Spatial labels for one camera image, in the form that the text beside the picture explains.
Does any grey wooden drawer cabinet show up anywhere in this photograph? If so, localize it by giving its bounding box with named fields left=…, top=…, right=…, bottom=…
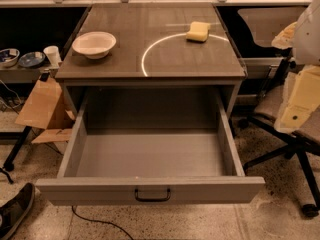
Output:
left=56, top=2, right=246, bottom=112

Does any black top drawer handle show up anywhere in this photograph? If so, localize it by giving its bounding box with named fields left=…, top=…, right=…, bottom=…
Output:
left=134, top=189, right=171, bottom=203

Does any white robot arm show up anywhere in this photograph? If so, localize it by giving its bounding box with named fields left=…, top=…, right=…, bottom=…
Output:
left=272, top=0, right=320, bottom=133

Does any blue plate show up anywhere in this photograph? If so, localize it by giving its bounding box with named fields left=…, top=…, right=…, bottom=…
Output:
left=18, top=52, right=45, bottom=68

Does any brown cardboard box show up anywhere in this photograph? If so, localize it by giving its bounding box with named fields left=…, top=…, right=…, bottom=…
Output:
left=15, top=77, right=75, bottom=144

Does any white bowl on cabinet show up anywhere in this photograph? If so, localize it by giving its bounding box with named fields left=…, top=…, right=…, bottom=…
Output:
left=72, top=32, right=116, bottom=59

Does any yellow sponge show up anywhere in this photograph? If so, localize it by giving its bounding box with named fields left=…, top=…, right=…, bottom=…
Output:
left=186, top=21, right=210, bottom=42

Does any black floor cable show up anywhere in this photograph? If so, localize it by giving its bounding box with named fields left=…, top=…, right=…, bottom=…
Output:
left=71, top=205, right=135, bottom=240

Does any grey top drawer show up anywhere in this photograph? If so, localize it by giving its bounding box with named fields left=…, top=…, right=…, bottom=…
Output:
left=36, top=87, right=264, bottom=205

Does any white paper cup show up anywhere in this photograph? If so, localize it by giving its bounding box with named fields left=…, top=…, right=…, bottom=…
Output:
left=43, top=46, right=61, bottom=67

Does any black shoe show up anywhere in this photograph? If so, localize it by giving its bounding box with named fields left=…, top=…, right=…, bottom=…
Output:
left=0, top=183, right=35, bottom=240

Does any black office chair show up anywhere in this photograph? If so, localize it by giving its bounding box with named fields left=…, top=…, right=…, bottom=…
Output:
left=243, top=1, right=320, bottom=218

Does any white bowl on side table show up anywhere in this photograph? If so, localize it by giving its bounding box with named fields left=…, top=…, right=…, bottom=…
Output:
left=0, top=48, right=20, bottom=68

